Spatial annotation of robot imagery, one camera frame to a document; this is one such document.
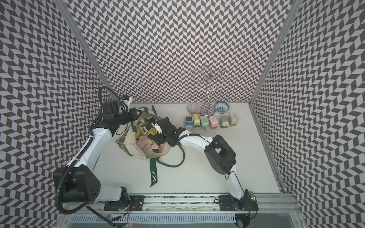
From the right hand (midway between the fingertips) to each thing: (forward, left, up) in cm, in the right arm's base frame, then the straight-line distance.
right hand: (161, 134), depth 90 cm
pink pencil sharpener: (+10, -35, -3) cm, 37 cm away
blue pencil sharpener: (+13, -18, -5) cm, 23 cm away
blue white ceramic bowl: (+28, -44, -6) cm, 52 cm away
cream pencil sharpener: (+13, -49, -2) cm, 51 cm away
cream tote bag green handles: (-12, +10, +10) cm, 18 cm away
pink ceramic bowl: (+27, -22, -6) cm, 35 cm away
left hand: (+6, +9, +15) cm, 19 cm away
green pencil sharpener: (+11, -43, -2) cm, 44 cm away
